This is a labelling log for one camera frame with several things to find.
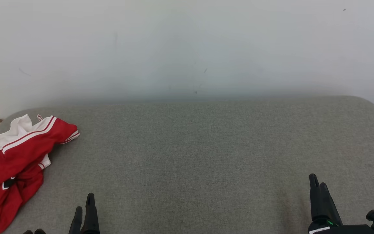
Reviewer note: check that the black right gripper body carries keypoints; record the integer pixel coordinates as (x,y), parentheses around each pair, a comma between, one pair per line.
(346,230)

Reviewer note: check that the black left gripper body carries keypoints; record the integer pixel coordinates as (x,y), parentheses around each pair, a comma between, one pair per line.
(39,232)

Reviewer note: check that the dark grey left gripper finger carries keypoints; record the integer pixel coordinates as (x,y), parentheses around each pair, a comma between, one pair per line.
(76,224)
(91,217)

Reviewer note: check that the grey fabric sofa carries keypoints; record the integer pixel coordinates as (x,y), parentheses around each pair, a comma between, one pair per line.
(206,162)

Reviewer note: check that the red shorts white striped waistband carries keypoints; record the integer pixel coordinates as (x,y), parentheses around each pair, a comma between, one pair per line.
(31,143)

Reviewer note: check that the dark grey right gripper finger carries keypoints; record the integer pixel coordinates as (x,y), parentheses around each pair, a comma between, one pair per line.
(330,211)
(315,201)

